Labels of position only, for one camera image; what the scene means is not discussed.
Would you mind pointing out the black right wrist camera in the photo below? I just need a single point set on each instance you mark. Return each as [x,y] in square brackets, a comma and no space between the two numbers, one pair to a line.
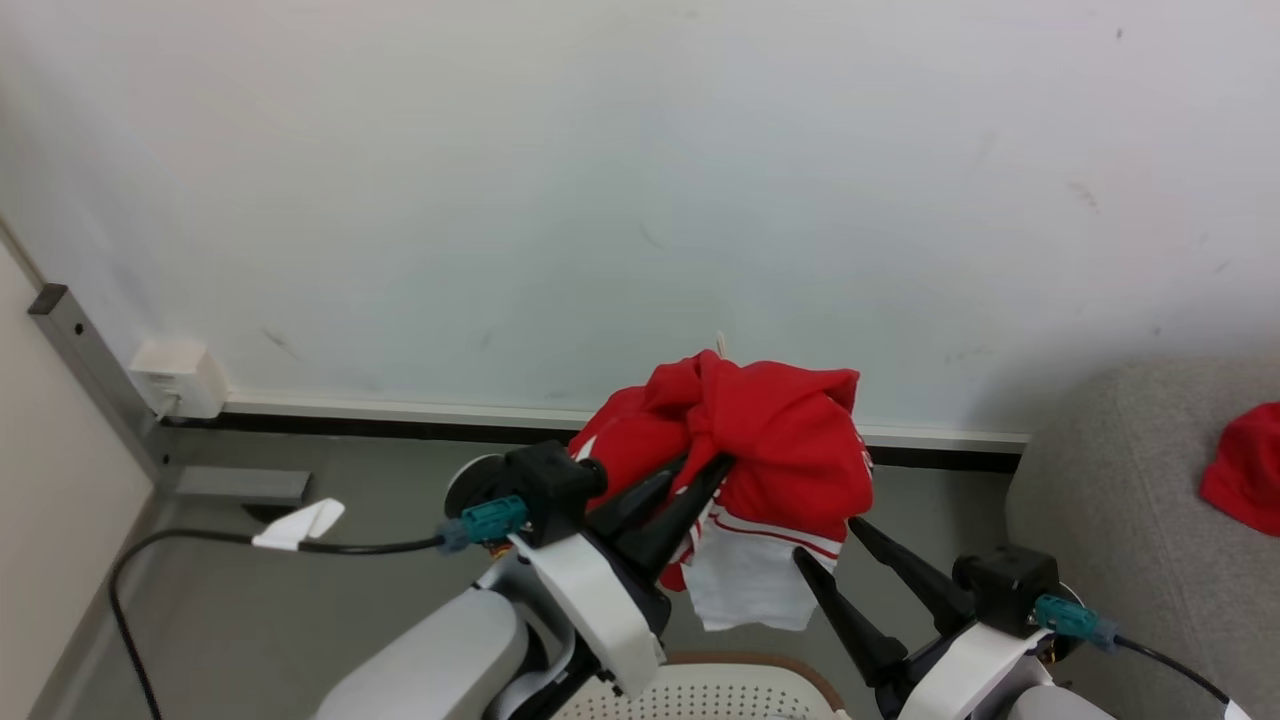
[1005,585]

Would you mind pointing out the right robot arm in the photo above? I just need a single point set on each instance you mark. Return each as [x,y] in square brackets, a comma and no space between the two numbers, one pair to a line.
[1050,705]

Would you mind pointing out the grey fabric sofa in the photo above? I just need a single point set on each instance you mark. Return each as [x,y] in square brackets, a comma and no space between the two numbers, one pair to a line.
[1120,520]

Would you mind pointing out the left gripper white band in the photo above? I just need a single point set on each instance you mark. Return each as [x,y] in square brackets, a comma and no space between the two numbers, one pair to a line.
[600,610]

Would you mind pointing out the white and black baseboard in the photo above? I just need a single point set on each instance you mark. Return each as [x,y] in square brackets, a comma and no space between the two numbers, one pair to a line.
[400,420]

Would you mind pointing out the white tape tag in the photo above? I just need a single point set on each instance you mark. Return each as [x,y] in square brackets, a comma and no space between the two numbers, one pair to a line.
[300,525]

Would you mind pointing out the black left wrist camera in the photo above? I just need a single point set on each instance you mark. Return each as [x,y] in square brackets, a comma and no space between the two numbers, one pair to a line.
[550,485]

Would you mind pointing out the red garment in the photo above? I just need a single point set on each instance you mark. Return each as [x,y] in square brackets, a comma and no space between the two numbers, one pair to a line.
[1250,470]

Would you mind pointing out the grey metal post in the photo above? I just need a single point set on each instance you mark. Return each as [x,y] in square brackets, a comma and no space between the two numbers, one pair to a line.
[90,360]

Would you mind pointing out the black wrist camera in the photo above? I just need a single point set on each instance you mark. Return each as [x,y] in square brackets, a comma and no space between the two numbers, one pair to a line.
[1005,585]
[550,485]

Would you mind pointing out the white wall socket box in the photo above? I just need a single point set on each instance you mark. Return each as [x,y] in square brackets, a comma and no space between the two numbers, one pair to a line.
[185,378]

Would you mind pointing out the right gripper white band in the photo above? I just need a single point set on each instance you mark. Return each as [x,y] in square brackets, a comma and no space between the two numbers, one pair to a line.
[960,675]

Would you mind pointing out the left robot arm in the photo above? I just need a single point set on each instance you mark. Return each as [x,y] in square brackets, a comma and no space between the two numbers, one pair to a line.
[430,660]

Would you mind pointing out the white laundry basket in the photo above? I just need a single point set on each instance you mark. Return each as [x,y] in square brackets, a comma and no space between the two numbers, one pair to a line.
[720,695]

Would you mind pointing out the red and white jersey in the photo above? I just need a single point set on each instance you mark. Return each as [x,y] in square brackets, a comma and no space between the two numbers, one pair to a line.
[780,440]

